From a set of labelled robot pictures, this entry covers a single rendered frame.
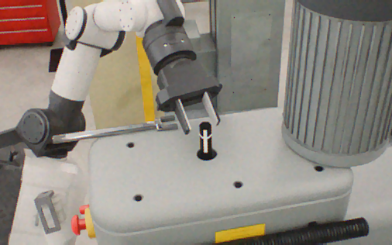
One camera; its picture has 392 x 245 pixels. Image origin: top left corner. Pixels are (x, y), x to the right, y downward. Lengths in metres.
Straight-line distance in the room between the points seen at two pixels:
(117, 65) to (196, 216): 1.98
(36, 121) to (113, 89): 1.59
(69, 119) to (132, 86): 1.56
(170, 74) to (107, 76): 1.88
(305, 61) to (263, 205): 0.25
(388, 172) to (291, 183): 0.32
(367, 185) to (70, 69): 0.73
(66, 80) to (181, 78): 0.42
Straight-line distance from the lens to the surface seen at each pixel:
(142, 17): 0.94
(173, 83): 0.88
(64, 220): 1.20
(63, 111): 1.25
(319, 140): 0.86
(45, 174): 1.28
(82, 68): 1.22
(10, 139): 1.64
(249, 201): 0.82
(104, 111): 2.88
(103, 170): 0.88
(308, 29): 0.77
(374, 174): 1.09
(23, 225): 1.29
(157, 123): 0.96
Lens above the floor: 2.46
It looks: 36 degrees down
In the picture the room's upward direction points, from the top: 2 degrees counter-clockwise
